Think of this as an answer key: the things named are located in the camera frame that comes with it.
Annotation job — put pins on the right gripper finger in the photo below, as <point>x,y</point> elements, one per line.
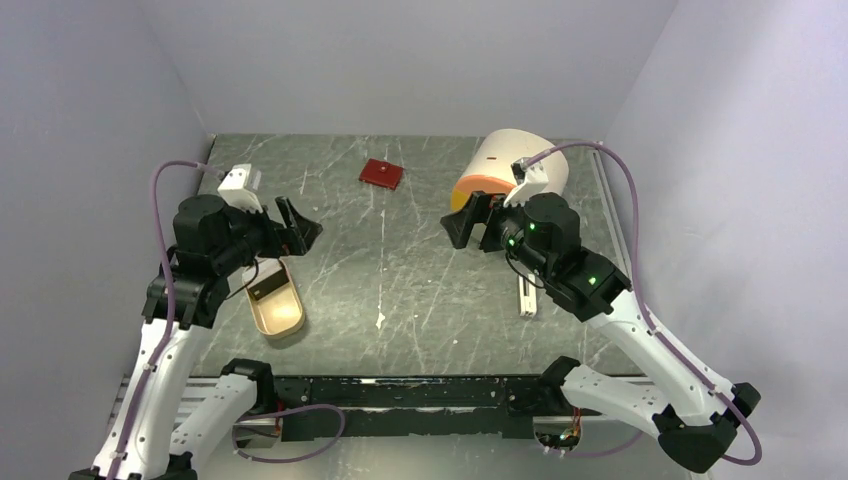
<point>477,209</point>
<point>459,230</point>

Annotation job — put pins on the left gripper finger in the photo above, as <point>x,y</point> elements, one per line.
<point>301,236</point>
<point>290,217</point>

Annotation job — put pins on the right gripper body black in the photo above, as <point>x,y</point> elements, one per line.
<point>500,215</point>

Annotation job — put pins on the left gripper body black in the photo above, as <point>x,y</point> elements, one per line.
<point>254,233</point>

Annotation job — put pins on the red leather card holder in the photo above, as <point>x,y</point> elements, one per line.
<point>381,173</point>

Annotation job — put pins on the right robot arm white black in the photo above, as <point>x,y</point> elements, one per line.
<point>693,412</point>

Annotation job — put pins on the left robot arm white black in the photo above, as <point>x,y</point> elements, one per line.
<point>213,241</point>

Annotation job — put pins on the stack of credit cards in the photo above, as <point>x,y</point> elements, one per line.
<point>268,284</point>

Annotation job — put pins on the gold metal card tray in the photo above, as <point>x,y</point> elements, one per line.
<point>280,314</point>

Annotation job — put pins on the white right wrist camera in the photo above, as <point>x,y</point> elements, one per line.
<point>531,179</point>

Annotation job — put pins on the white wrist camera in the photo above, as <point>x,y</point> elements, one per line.
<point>239,188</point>
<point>531,179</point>

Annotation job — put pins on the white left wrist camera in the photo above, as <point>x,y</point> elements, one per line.
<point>239,188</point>

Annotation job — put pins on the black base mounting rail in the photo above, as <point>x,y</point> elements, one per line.
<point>508,405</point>

